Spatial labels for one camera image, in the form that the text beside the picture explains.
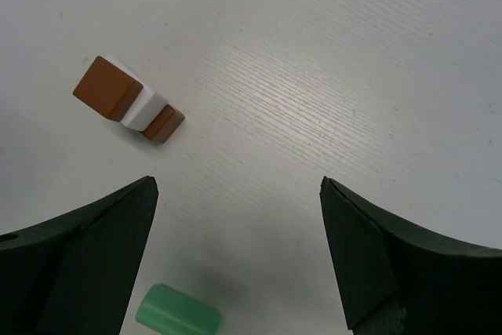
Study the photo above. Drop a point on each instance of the white cube block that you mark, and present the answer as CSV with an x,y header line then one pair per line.
x,y
145,107

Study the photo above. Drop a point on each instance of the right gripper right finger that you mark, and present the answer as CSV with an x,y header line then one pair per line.
x,y
396,277

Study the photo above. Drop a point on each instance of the green cylinder block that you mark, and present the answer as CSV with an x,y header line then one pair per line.
x,y
168,311

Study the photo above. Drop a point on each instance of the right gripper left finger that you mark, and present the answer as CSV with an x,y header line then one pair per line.
x,y
74,274

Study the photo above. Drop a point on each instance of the brown rectangular block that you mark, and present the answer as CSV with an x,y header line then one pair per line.
x,y
164,125

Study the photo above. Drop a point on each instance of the small brown cube block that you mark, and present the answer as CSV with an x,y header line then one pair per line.
x,y
107,89

